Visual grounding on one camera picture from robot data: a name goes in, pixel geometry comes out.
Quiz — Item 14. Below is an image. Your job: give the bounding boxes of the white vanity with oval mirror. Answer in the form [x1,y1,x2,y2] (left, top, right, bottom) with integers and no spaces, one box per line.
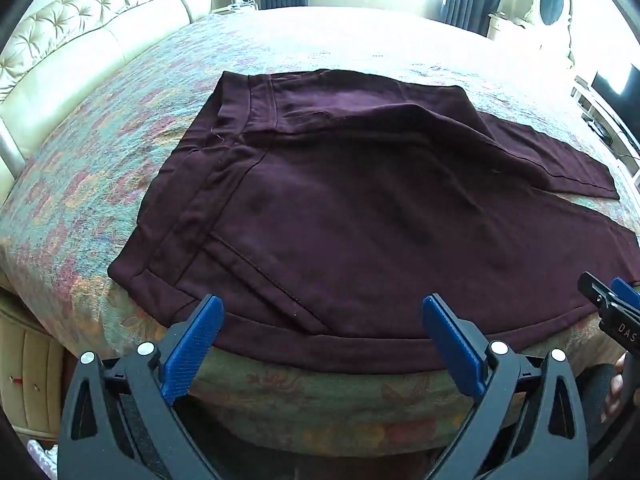
[487,0,573,66]

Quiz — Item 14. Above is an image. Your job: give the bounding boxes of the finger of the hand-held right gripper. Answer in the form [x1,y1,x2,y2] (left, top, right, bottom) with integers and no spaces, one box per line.
[577,272,617,313]
[611,276,640,313]

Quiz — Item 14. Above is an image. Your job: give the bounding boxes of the floral woven bedspread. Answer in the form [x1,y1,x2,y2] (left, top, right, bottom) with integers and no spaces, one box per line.
[0,7,640,461]

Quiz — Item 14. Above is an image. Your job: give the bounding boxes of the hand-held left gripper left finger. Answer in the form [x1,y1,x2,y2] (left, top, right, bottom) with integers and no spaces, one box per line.
[57,294,236,480]

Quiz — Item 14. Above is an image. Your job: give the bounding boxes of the cream bedside cabinet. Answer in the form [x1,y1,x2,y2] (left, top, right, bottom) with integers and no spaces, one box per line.
[0,290,66,446]

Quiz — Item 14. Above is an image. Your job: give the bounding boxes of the white television stand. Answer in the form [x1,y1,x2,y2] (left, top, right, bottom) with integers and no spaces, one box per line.
[572,75,640,186]

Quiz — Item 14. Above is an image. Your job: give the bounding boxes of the person's right hand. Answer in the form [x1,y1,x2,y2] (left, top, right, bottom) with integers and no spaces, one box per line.
[604,352,632,423]

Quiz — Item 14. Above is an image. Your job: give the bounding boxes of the dark maroon pants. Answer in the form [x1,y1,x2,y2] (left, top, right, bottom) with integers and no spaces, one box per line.
[109,71,640,376]

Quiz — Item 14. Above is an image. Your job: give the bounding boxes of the cream tufted leather headboard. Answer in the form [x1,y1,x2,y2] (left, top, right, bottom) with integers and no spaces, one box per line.
[0,0,213,186]

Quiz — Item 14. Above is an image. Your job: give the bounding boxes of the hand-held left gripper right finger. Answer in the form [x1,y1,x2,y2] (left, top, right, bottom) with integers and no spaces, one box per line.
[421,294,591,480]

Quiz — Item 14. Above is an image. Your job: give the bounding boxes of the black flat television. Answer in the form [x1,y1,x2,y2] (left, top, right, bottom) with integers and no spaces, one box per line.
[590,62,640,106]

